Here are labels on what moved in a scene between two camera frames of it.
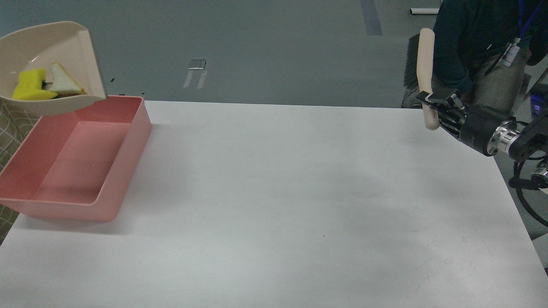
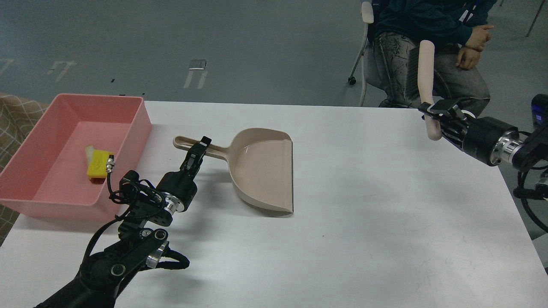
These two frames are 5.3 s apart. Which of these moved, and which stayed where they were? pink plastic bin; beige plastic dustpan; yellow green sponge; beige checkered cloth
Moved: beige plastic dustpan; yellow green sponge
Stayed: pink plastic bin; beige checkered cloth
